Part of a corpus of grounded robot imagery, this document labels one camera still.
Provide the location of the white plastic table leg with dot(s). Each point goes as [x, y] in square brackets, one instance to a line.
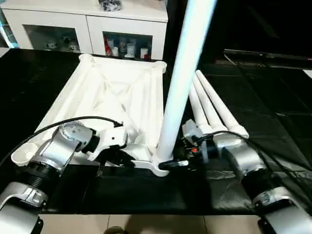
[183, 73]
[207, 109]
[222, 109]
[194, 109]

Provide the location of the white plastic table top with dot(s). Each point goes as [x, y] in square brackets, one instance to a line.
[112, 92]

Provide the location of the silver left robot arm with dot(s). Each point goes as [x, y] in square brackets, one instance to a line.
[48, 161]

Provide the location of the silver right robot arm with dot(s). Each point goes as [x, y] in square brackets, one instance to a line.
[258, 180]

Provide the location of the black mat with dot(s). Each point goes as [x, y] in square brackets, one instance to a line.
[273, 97]

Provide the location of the black flat monitor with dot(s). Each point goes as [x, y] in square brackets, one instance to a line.
[268, 54]

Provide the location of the white glass-door cabinet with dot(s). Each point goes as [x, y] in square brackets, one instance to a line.
[87, 27]

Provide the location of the white flat strip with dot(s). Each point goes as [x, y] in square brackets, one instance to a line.
[308, 73]

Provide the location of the black cabinet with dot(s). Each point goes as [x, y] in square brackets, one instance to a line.
[258, 24]

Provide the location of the grey object on cabinet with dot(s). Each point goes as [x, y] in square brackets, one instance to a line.
[110, 4]

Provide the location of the light blue pole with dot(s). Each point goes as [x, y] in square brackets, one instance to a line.
[7, 31]

